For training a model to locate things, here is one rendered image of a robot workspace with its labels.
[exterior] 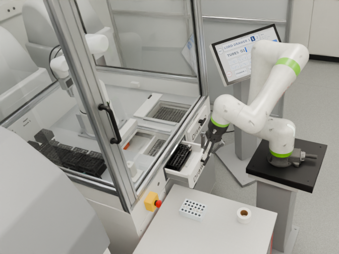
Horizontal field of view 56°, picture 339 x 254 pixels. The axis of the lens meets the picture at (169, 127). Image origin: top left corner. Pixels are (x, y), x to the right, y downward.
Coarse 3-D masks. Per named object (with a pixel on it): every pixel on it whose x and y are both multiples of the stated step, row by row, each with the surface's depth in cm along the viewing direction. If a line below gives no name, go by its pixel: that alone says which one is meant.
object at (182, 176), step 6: (186, 144) 190; (192, 144) 188; (198, 144) 186; (192, 150) 191; (198, 150) 189; (186, 162) 184; (192, 162) 184; (186, 168) 181; (168, 174) 175; (174, 174) 173; (180, 174) 171; (186, 174) 169; (180, 180) 174; (186, 180) 171
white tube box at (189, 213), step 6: (186, 204) 168; (192, 204) 166; (198, 204) 165; (180, 210) 164; (186, 210) 164; (192, 210) 163; (198, 210) 162; (204, 210) 161; (186, 216) 164; (192, 216) 161; (198, 216) 159
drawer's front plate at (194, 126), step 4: (204, 108) 207; (200, 112) 204; (204, 112) 208; (200, 116) 203; (204, 116) 210; (196, 120) 199; (192, 124) 196; (196, 124) 199; (192, 128) 194; (196, 128) 200; (200, 128) 207; (188, 132) 191; (192, 132) 195; (196, 132) 201; (188, 136) 193; (196, 136) 203; (188, 140) 196; (192, 140) 198
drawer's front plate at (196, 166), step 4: (208, 148) 183; (200, 152) 176; (200, 156) 173; (196, 160) 171; (196, 164) 169; (200, 164) 175; (192, 168) 167; (196, 168) 170; (200, 168) 176; (192, 172) 166; (196, 172) 171; (200, 172) 178; (188, 176) 165; (192, 176) 167; (196, 176) 173; (188, 180) 168; (192, 180) 168; (196, 180) 174; (192, 184) 169
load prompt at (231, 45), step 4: (248, 36) 225; (252, 36) 226; (256, 36) 226; (236, 40) 223; (240, 40) 224; (244, 40) 224; (248, 40) 225; (252, 40) 225; (256, 40) 226; (224, 44) 221; (228, 44) 221; (232, 44) 222; (236, 44) 223; (240, 44) 223; (244, 44) 224; (224, 48) 221; (228, 48) 221; (232, 48) 222
